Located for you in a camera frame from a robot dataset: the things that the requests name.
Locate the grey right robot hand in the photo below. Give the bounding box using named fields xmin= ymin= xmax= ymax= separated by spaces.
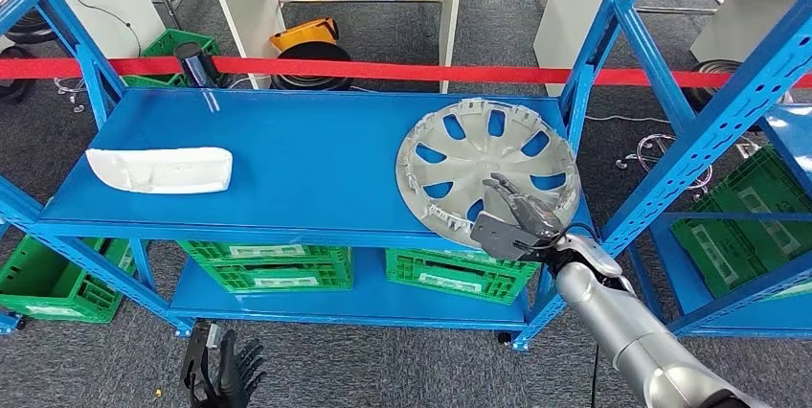
xmin=482 ymin=171 xmax=566 ymax=242

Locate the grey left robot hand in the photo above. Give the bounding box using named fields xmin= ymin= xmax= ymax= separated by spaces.
xmin=215 ymin=329 xmax=268 ymax=408

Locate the silver wheel cover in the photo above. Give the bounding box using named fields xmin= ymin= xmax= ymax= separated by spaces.
xmin=395 ymin=98 xmax=581 ymax=249

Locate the white plastic trim part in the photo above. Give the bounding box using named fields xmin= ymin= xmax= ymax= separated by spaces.
xmin=85 ymin=147 xmax=234 ymax=195

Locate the chrome stool base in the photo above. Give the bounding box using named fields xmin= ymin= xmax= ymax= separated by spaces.
xmin=614 ymin=133 xmax=760 ymax=200

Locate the black tire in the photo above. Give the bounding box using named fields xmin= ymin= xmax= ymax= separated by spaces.
xmin=682 ymin=58 xmax=794 ymax=135
xmin=271 ymin=41 xmax=354 ymax=92
xmin=0 ymin=8 xmax=58 ymax=46
xmin=0 ymin=46 xmax=36 ymax=105

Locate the red barrier tape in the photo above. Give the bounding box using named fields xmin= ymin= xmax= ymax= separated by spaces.
xmin=0 ymin=56 xmax=812 ymax=90

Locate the open green plastic crate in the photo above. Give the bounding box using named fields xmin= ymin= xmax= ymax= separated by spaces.
xmin=0 ymin=235 xmax=138 ymax=325

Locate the yellow plastic cover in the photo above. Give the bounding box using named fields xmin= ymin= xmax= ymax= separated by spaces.
xmin=269 ymin=16 xmax=341 ymax=53

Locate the stool with chrome base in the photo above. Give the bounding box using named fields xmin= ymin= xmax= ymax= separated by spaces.
xmin=54 ymin=75 xmax=88 ymax=115

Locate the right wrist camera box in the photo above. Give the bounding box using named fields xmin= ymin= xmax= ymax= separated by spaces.
xmin=469 ymin=211 xmax=540 ymax=261

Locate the white floor cable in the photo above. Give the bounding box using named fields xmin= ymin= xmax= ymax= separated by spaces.
xmin=583 ymin=114 xmax=674 ymax=125

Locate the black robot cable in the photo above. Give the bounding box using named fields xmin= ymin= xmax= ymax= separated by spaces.
xmin=590 ymin=344 xmax=601 ymax=408

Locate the black barrier post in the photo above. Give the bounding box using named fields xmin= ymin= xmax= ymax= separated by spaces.
xmin=172 ymin=41 xmax=221 ymax=90

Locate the thin black cable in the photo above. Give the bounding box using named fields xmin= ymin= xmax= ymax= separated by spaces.
xmin=47 ymin=0 xmax=144 ymax=57

